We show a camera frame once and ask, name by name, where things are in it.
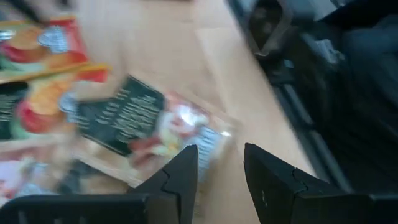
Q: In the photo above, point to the small grey-rimmed black camera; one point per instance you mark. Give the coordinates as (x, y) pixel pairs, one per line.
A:
(264, 28)

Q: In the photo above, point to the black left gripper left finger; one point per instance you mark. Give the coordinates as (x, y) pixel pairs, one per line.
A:
(174, 186)

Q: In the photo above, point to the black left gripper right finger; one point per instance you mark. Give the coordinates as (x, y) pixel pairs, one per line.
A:
(273, 186)

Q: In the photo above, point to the orange fruit tea packet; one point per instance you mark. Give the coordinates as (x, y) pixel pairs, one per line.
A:
(62, 49)
(43, 105)

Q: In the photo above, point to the black aluminium table frame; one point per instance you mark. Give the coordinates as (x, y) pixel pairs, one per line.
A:
(323, 155)

